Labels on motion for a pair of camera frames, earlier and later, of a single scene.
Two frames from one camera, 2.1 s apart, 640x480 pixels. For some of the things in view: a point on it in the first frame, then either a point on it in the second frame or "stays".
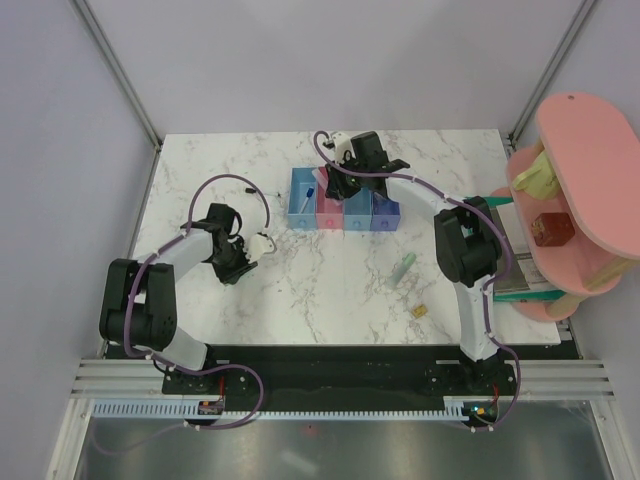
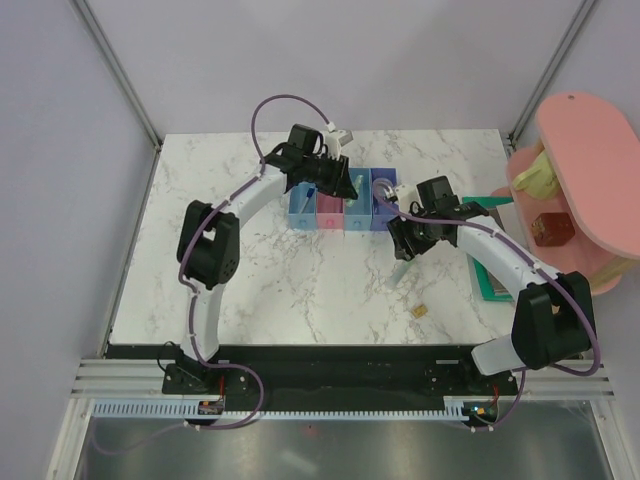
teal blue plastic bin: (357, 212) stays
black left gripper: (231, 276) to (338, 180)
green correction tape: (401, 268) stays
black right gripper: (336, 187) to (399, 229)
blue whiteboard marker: (308, 196) stays
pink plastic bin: (330, 212) stays
